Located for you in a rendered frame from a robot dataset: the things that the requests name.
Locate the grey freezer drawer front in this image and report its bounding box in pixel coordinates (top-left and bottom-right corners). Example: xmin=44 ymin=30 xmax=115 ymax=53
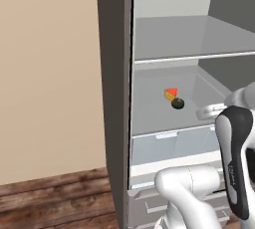
xmin=127 ymin=168 xmax=233 ymax=229

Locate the white crisper drawer handle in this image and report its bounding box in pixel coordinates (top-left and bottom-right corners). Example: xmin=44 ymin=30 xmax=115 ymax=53
xmin=154 ymin=131 xmax=179 ymax=140

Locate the glass fridge shelf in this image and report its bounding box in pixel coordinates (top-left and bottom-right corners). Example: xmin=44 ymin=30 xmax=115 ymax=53
xmin=133 ymin=15 xmax=255 ymax=66
xmin=130 ymin=65 xmax=233 ymax=138

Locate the dark green squash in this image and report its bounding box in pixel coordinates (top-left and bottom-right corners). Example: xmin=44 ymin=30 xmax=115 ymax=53
xmin=170 ymin=97 xmax=186 ymax=111

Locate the grey open fridge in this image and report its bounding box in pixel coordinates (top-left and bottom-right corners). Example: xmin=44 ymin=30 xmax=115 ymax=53
xmin=95 ymin=0 xmax=255 ymax=229

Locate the clear crisper drawer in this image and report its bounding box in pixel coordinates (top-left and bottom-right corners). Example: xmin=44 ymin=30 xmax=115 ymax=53
xmin=129 ymin=123 xmax=223 ymax=167

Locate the silver grey fish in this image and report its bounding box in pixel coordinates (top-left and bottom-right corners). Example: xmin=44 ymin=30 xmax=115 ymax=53
xmin=195 ymin=103 xmax=229 ymax=121

